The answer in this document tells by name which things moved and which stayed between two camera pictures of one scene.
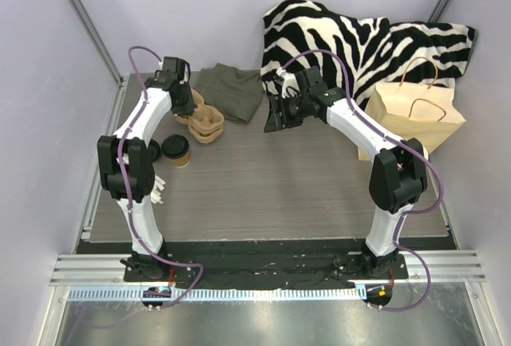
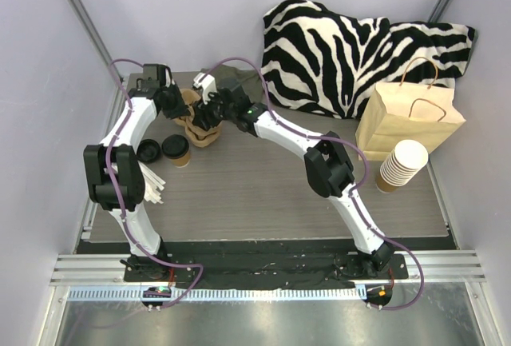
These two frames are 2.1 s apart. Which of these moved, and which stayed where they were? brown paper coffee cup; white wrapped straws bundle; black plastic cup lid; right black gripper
Moved: right black gripper
Stayed: black plastic cup lid; brown paper coffee cup; white wrapped straws bundle
